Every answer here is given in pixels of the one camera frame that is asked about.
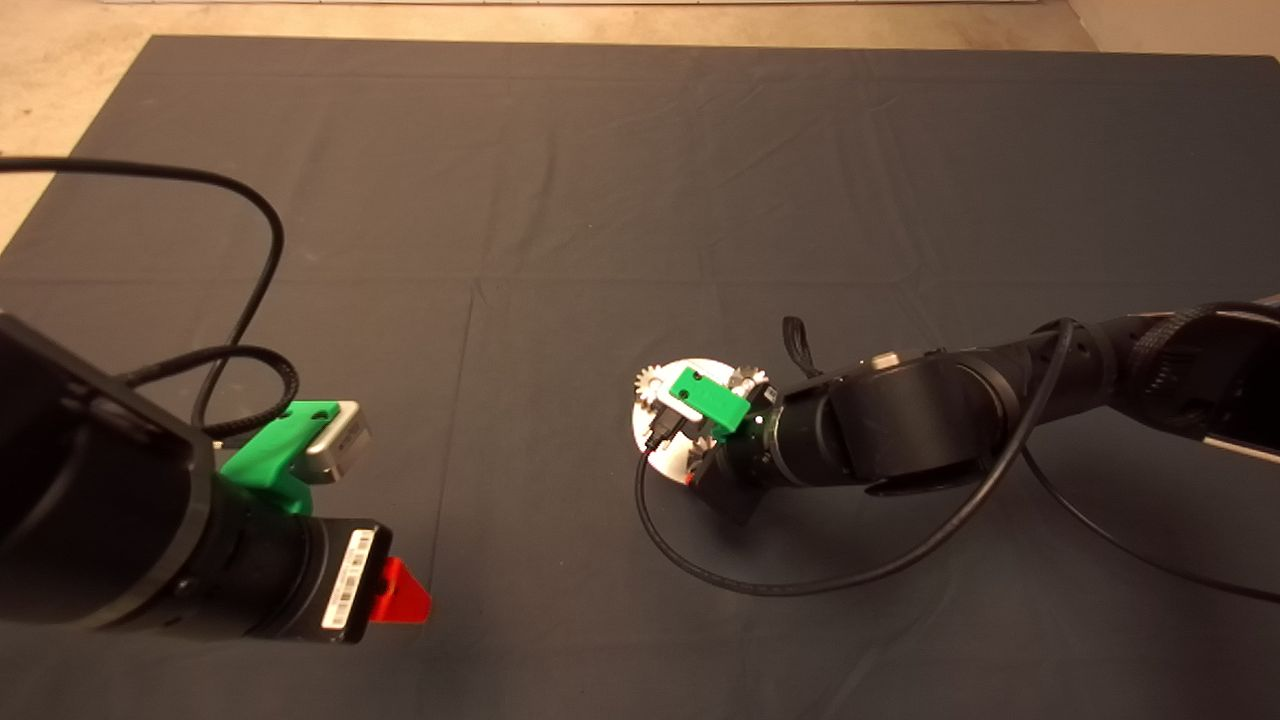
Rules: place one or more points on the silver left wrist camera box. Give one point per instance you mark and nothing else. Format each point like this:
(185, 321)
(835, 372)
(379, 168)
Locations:
(345, 448)

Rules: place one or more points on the green left camera mount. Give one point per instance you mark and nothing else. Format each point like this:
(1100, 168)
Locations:
(268, 455)

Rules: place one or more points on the round metal carrier plate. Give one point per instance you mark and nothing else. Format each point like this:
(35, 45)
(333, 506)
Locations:
(665, 462)

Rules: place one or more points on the dark grey table cloth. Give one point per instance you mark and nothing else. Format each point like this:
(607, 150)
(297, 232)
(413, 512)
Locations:
(640, 150)

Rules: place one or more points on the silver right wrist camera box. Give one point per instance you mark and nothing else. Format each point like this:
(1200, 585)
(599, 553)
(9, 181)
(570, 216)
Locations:
(678, 412)

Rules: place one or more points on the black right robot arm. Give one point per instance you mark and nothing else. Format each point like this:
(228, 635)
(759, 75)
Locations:
(900, 420)

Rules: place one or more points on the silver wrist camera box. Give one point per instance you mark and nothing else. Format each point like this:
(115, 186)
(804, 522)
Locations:
(678, 412)
(345, 448)

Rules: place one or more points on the green right camera mount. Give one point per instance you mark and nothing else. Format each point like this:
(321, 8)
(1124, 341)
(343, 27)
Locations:
(712, 400)

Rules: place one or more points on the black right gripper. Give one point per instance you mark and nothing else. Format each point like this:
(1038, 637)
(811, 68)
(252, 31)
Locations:
(735, 475)

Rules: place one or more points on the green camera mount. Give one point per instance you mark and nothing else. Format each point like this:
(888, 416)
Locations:
(712, 400)
(268, 455)

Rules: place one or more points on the bright steel planetary gear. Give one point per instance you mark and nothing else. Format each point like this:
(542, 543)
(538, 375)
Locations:
(647, 380)

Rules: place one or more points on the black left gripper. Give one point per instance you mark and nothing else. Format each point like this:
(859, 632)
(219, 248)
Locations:
(280, 572)

